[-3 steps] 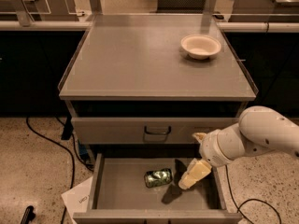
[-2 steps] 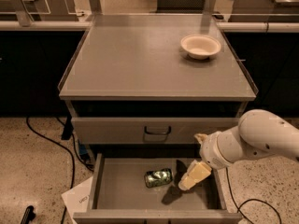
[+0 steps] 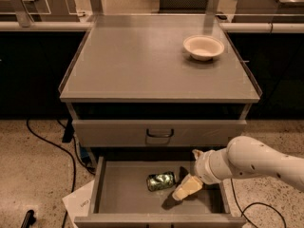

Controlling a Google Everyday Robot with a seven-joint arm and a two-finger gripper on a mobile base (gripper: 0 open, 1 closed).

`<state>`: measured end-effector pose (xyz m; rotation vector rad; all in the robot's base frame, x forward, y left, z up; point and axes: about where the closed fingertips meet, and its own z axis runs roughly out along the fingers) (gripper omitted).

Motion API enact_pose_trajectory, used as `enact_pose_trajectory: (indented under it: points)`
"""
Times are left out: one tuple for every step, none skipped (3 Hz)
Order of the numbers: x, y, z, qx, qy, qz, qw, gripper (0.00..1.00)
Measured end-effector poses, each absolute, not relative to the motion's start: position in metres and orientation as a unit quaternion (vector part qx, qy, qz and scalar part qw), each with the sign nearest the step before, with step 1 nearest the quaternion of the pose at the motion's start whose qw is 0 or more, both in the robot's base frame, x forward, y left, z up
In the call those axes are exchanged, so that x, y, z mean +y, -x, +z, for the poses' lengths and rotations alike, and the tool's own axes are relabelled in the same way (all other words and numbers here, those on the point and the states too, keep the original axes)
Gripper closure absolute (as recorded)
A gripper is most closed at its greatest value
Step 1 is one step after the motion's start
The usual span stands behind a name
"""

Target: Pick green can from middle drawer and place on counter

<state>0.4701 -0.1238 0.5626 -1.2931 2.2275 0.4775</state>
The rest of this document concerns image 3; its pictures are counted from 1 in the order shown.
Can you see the white horizontal rail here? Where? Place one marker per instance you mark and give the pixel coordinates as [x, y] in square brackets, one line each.
[229, 27]

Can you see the black object on floor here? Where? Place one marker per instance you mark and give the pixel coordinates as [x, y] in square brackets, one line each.
[29, 219]

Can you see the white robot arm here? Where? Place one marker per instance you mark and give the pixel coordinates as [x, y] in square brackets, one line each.
[242, 158]

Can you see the open grey middle drawer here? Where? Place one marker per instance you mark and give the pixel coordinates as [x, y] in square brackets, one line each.
[120, 199]

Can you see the grey drawer cabinet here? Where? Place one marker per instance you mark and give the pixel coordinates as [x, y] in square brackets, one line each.
[134, 67]

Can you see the white paper bowl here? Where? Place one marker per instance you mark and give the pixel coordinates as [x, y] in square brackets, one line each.
[203, 47]

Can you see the black drawer handle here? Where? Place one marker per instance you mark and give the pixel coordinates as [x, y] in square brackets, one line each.
[159, 133]

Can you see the white paper sheet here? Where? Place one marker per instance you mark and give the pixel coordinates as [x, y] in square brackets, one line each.
[77, 203]

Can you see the crushed green can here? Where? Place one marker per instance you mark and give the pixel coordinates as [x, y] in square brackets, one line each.
[156, 182]

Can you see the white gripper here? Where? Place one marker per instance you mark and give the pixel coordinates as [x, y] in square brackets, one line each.
[202, 167]

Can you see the grey top drawer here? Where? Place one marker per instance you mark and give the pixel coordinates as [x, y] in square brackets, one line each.
[132, 133]

